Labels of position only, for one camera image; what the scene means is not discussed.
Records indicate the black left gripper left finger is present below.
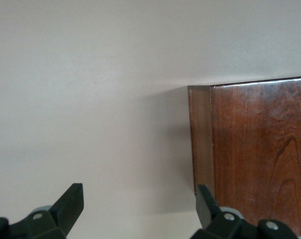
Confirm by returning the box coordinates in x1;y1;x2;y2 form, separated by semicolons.
0;183;85;239

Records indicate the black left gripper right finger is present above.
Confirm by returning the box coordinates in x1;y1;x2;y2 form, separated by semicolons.
190;184;297;239

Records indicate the dark brown wooden cabinet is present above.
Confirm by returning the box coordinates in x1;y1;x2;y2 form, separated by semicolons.
187;76;301;237

